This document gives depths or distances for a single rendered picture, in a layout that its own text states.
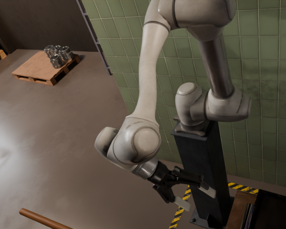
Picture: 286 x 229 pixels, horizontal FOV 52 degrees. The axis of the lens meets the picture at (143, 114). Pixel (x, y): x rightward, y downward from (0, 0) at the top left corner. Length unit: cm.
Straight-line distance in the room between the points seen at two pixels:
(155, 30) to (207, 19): 19
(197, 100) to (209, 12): 59
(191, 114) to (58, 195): 193
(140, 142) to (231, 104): 79
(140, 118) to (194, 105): 77
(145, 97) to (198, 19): 37
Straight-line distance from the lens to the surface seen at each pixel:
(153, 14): 114
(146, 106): 84
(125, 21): 199
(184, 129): 169
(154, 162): 96
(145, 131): 75
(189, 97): 153
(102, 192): 293
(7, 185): 366
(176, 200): 110
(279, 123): 211
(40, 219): 142
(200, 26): 111
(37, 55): 572
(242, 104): 150
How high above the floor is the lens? 222
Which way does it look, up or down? 40 degrees down
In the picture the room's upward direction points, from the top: 21 degrees counter-clockwise
